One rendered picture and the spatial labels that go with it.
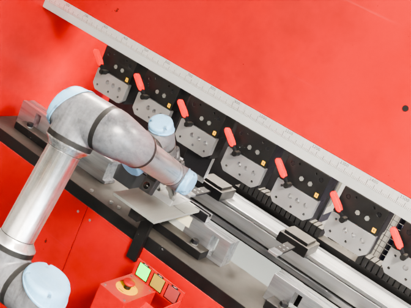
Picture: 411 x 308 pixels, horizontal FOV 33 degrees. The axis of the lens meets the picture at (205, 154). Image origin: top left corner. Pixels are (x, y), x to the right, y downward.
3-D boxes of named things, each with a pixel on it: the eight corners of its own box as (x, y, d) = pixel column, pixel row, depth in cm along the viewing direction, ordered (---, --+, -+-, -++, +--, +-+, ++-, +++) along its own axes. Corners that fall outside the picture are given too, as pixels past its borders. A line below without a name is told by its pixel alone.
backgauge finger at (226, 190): (170, 189, 242) (175, 177, 241) (208, 182, 264) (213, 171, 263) (196, 207, 237) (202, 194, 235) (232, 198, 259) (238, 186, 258)
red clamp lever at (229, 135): (226, 126, 217) (236, 155, 215) (232, 126, 220) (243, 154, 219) (221, 128, 218) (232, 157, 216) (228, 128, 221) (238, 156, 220)
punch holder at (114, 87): (90, 86, 249) (106, 44, 244) (106, 87, 257) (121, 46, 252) (120, 105, 243) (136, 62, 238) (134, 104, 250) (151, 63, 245)
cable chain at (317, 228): (238, 187, 268) (242, 178, 267) (245, 186, 273) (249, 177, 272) (317, 238, 252) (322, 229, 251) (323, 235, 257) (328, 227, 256)
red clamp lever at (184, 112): (178, 98, 225) (189, 125, 224) (185, 98, 229) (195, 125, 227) (175, 100, 226) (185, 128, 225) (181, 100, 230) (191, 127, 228)
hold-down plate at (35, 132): (13, 127, 265) (15, 120, 265) (23, 127, 270) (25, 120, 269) (65, 165, 253) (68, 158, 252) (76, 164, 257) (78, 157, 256)
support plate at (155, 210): (112, 194, 217) (113, 191, 217) (159, 186, 240) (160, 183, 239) (153, 224, 210) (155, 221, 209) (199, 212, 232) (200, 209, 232)
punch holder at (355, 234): (320, 232, 207) (345, 185, 202) (330, 228, 214) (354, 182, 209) (363, 259, 200) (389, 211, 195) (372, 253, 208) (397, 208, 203)
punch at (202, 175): (178, 168, 236) (189, 145, 233) (181, 168, 238) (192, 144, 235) (200, 183, 232) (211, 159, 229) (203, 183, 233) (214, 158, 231)
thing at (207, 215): (161, 192, 240) (164, 185, 239) (166, 192, 242) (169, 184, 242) (204, 222, 231) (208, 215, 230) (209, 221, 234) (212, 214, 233)
